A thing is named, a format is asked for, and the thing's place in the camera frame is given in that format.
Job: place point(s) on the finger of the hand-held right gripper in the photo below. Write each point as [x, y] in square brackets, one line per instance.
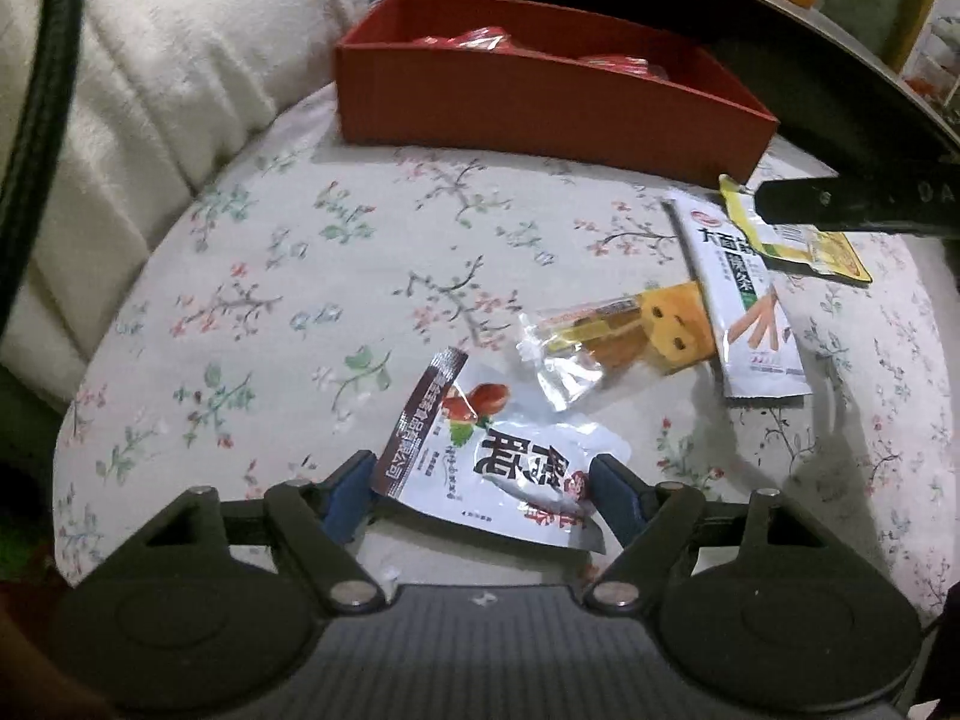
[802, 202]

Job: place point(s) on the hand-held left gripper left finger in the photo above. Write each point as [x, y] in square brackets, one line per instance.
[346, 499]

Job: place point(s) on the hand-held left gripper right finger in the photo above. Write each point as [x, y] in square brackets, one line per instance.
[613, 499]

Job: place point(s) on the yellow snack packet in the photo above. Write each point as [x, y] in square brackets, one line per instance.
[825, 255]

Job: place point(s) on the white red-print snack packet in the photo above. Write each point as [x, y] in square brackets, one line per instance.
[510, 472]

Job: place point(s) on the red cardboard box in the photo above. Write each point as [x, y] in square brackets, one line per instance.
[540, 109]

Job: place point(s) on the white stick snack packet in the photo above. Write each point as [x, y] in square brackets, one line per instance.
[742, 307]

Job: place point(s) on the clear cake packet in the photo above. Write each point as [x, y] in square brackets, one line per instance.
[607, 337]

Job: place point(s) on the grey coffee table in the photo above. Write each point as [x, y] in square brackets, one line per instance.
[750, 37]

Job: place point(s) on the red snack packet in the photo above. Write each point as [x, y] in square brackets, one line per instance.
[469, 39]
[622, 66]

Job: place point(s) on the floral cloth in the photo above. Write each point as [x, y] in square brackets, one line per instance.
[300, 277]

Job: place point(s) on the white fluffy blanket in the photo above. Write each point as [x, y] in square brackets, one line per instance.
[150, 90]

